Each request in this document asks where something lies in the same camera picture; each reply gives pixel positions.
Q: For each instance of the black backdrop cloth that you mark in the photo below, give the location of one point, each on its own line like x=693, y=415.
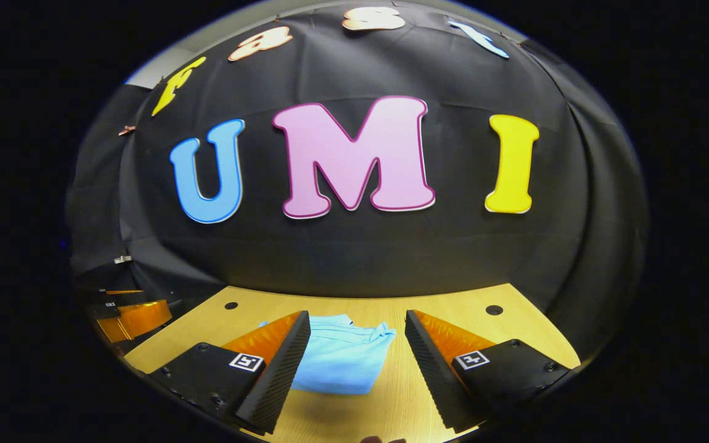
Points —
x=453, y=246

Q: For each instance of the silver binder clip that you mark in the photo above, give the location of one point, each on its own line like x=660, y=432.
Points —
x=122, y=259

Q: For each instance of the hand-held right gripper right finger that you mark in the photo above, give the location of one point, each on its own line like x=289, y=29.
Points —
x=434, y=375

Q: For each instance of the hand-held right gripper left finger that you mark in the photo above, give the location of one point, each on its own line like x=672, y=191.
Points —
x=274, y=381

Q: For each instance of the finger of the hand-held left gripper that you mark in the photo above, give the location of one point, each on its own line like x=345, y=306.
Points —
x=142, y=319
x=117, y=296

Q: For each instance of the light blue T-shirt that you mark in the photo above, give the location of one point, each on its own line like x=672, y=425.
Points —
x=342, y=360

